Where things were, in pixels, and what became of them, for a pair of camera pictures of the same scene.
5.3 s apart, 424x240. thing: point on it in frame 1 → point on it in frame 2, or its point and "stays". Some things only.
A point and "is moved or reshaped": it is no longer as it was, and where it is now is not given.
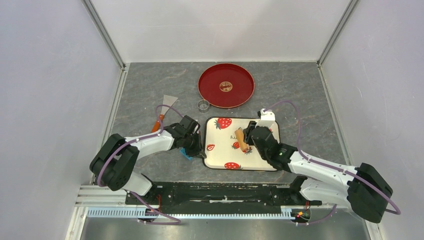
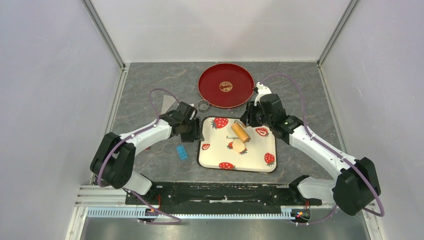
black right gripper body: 252,126 → 255,117
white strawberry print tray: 221,151 stays
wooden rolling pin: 239,134 is moved or reshaped
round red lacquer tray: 226,85 stays
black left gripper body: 192,144 → 191,131
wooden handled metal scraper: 169,100 stays
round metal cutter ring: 203,105 stays
